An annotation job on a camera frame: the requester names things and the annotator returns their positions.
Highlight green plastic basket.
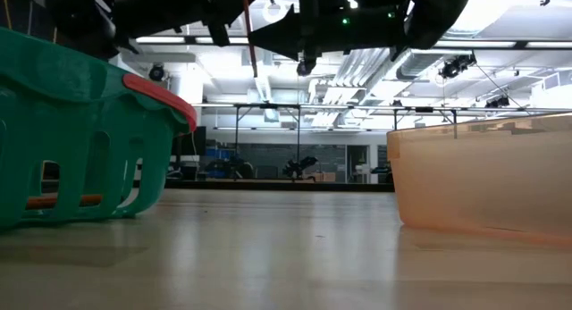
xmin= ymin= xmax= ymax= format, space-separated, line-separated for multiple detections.
xmin=0 ymin=27 xmax=198 ymax=231

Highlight blue storage bins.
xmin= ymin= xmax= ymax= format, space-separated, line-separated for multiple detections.
xmin=205 ymin=147 xmax=234 ymax=180

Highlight orange pencil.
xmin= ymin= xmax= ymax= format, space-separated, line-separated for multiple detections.
xmin=25 ymin=193 xmax=104 ymax=211
xmin=242 ymin=0 xmax=259 ymax=78

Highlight black monitor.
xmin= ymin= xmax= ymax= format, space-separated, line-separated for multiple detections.
xmin=172 ymin=125 xmax=208 ymax=157

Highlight translucent orange plastic bin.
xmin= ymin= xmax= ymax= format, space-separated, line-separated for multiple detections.
xmin=386 ymin=112 xmax=572 ymax=247

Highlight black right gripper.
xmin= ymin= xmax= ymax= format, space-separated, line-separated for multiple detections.
xmin=248 ymin=0 xmax=410 ymax=63

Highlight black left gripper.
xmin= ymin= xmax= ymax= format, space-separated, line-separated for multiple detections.
xmin=111 ymin=0 xmax=265 ymax=48

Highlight black background table frame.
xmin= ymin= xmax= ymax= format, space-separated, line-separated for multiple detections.
xmin=231 ymin=102 xmax=306 ymax=181

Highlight overhead light bar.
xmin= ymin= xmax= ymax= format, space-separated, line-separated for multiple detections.
xmin=133 ymin=34 xmax=572 ymax=50

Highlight white ring light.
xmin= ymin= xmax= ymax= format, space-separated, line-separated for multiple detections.
xmin=262 ymin=0 xmax=289 ymax=26

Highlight black ceiling camera cluster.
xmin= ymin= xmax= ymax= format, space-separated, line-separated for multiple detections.
xmin=438 ymin=53 xmax=477 ymax=80

